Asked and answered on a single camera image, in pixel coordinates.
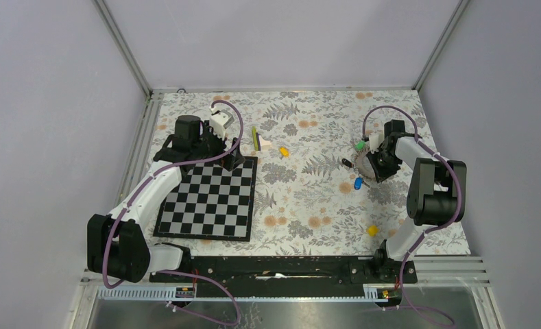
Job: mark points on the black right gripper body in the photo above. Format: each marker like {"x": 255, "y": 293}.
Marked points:
{"x": 380, "y": 158}

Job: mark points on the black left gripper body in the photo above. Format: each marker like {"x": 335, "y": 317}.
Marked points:
{"x": 210, "y": 145}

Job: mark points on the green key tag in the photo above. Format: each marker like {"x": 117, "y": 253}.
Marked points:
{"x": 360, "y": 145}

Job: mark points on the black key tag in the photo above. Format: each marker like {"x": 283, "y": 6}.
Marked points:
{"x": 347, "y": 163}

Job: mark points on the yellow key tag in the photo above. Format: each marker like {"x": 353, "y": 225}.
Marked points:
{"x": 284, "y": 152}

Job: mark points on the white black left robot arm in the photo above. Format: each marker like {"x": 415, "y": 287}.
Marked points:
{"x": 116, "y": 244}

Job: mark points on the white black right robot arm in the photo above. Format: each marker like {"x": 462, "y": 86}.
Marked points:
{"x": 435, "y": 198}

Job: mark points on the white wooden block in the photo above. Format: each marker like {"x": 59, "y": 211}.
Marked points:
{"x": 263, "y": 145}

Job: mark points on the black white chessboard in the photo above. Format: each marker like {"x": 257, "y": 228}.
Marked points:
{"x": 210, "y": 203}

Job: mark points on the yellow cube block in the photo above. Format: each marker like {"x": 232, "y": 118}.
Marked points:
{"x": 372, "y": 231}

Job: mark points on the floral patterned table mat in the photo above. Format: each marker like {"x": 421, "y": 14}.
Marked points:
{"x": 306, "y": 204}

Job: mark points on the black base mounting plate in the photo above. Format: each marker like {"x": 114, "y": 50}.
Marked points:
{"x": 282, "y": 276}

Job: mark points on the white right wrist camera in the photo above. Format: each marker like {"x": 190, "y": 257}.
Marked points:
{"x": 375, "y": 140}

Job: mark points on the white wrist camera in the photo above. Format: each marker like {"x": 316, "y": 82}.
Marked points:
{"x": 375, "y": 140}
{"x": 220, "y": 121}

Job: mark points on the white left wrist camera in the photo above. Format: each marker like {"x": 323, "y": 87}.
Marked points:
{"x": 220, "y": 121}

